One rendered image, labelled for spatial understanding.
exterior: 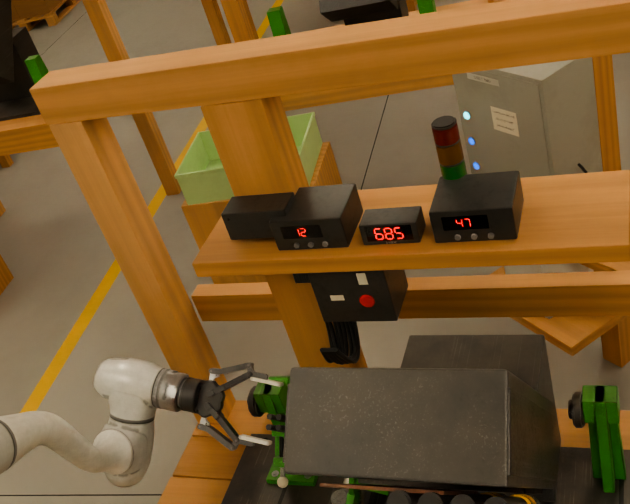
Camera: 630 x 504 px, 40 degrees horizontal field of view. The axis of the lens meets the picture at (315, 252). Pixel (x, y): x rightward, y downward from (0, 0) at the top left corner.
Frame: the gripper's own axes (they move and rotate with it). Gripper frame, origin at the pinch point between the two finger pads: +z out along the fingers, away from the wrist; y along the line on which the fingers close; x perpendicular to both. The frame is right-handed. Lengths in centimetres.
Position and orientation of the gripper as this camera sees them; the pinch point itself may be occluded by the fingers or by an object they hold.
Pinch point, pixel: (270, 412)
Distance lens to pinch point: 190.5
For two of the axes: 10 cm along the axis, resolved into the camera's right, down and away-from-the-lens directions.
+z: 9.6, 1.7, -2.3
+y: 1.9, -9.8, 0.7
